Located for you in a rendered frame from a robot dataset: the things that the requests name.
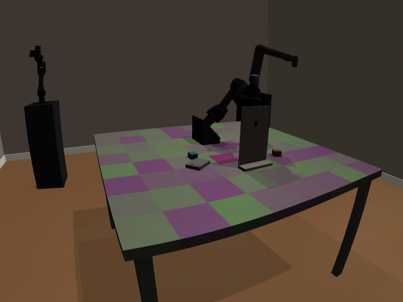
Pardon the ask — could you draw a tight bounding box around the brown square block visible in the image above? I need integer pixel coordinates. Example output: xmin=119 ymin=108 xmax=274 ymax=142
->
xmin=272 ymin=148 xmax=282 ymax=157

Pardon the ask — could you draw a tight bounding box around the teal cube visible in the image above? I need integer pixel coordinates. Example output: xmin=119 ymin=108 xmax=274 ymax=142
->
xmin=188 ymin=152 xmax=198 ymax=160

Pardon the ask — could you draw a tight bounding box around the magenta square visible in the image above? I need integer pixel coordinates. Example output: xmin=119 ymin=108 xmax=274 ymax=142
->
xmin=209 ymin=153 xmax=239 ymax=164

